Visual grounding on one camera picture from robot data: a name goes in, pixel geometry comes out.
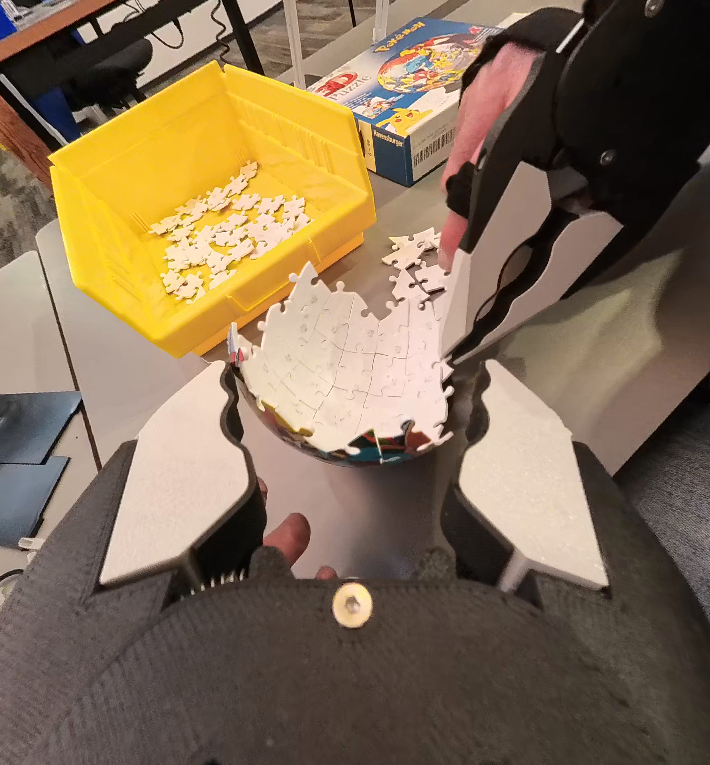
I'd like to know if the pile of white puzzle pieces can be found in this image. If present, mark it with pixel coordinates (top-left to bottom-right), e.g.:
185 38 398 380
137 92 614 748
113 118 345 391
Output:
150 161 313 302

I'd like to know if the partly built puzzle ball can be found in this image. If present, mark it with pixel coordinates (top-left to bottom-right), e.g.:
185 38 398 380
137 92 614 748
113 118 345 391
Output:
228 261 456 468

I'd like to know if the white cable connector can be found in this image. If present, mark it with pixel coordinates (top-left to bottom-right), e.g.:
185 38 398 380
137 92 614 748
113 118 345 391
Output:
0 535 40 625

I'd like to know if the wooden desk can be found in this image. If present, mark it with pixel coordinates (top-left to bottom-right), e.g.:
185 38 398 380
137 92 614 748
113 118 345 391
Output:
0 0 119 189

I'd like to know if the black desk leg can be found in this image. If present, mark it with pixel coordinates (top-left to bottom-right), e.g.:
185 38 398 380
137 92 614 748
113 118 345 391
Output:
220 0 266 77

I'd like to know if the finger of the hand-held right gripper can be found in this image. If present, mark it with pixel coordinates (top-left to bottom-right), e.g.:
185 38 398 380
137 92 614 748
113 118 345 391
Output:
452 209 624 365
440 160 557 363

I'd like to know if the blue puzzle box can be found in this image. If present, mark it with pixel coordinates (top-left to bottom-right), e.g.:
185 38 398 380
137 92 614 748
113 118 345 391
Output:
306 18 511 187

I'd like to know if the black office chair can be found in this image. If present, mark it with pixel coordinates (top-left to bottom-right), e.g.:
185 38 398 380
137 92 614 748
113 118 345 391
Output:
0 39 154 114

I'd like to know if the dark metal sheet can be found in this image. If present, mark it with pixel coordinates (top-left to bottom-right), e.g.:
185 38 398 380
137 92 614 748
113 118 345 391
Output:
0 391 84 466
0 455 70 547

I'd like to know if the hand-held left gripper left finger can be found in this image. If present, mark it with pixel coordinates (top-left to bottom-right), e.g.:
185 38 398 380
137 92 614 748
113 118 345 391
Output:
99 360 267 588

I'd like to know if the white thin pole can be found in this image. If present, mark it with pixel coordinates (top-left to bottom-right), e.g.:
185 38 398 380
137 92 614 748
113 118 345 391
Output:
283 0 308 90

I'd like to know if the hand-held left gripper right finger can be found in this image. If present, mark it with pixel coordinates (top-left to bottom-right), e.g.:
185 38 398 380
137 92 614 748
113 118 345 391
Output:
441 359 609 594

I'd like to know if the yellow plastic bin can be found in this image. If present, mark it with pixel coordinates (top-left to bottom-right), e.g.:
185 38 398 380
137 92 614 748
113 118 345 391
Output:
49 60 376 359

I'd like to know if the person's right hand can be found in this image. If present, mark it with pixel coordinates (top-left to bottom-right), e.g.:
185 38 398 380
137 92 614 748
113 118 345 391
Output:
440 45 539 271

